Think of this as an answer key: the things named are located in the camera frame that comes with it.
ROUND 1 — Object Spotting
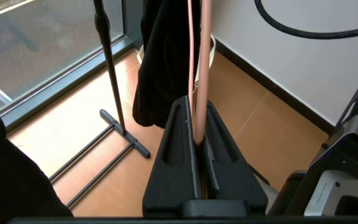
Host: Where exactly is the black clothes rack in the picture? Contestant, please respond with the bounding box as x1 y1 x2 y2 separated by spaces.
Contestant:
48 0 151 209

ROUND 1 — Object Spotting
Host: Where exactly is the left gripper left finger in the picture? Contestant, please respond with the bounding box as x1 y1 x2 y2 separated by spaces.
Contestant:
142 95 201 218

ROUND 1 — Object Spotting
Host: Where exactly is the black garment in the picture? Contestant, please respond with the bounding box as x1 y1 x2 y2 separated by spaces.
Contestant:
132 0 202 129

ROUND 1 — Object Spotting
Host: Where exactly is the pink clothes hanger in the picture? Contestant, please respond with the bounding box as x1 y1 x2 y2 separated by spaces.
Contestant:
187 0 213 146

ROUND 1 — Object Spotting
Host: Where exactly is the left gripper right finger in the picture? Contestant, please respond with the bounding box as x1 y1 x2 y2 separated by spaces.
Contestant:
199 99 269 217

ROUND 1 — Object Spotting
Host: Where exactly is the black cable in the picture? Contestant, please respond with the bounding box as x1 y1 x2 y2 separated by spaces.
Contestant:
254 0 358 40

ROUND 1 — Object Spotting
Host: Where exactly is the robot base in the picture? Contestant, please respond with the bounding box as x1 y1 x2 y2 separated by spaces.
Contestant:
250 60 358 217

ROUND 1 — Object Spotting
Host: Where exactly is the white laundry basket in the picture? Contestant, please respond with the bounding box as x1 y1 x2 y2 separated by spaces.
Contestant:
136 33 217 94

